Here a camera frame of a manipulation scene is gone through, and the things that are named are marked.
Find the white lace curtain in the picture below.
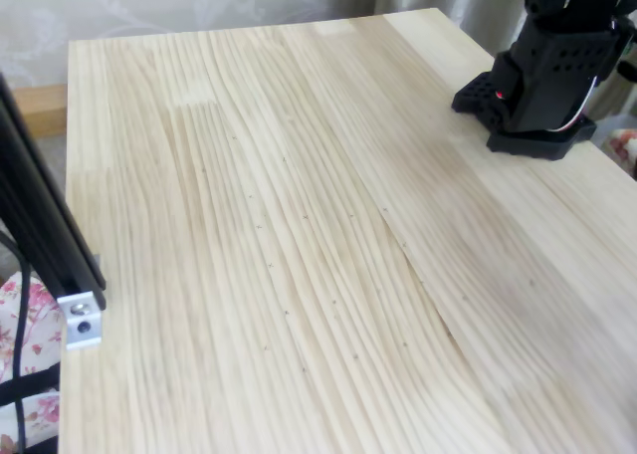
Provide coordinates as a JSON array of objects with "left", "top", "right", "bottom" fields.
[{"left": 0, "top": 0, "right": 379, "bottom": 88}]

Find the pink floral cloth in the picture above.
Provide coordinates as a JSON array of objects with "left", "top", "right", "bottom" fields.
[
  {"left": 602, "top": 127, "right": 637, "bottom": 181},
  {"left": 0, "top": 269, "right": 66, "bottom": 454}
]

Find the light wooden beam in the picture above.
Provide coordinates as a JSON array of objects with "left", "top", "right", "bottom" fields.
[{"left": 12, "top": 84, "right": 69, "bottom": 137}]

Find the silver corner bracket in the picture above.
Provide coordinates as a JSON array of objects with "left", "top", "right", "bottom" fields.
[{"left": 57, "top": 289, "right": 105, "bottom": 353}]

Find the white red servo cable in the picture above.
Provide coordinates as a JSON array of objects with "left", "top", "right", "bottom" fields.
[{"left": 549, "top": 18, "right": 628, "bottom": 135}]

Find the black aluminium extrusion post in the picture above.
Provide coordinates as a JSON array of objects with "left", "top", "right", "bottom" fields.
[{"left": 0, "top": 70, "right": 108, "bottom": 312}]

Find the black cable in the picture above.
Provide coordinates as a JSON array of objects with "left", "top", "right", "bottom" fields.
[{"left": 0, "top": 229, "right": 31, "bottom": 454}]

